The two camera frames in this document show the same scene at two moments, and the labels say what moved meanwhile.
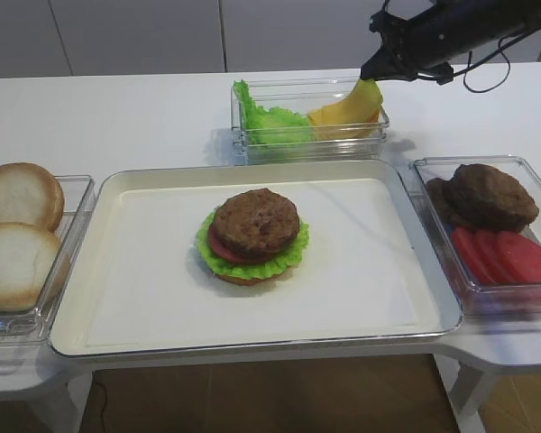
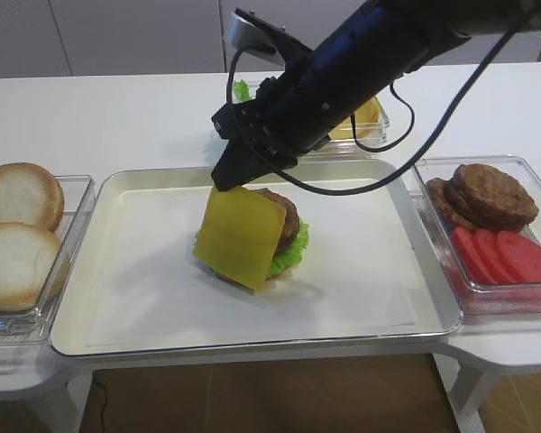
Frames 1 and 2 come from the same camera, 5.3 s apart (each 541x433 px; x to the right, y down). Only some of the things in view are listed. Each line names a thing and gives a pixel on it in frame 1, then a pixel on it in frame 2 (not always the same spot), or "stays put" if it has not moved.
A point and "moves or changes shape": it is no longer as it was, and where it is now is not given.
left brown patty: [440, 191] stays put
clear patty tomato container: [497, 225] stays put
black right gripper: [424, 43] → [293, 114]
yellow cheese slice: [362, 105] moves or changes shape
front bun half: [18, 261] stays put
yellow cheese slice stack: [345, 132] stays put
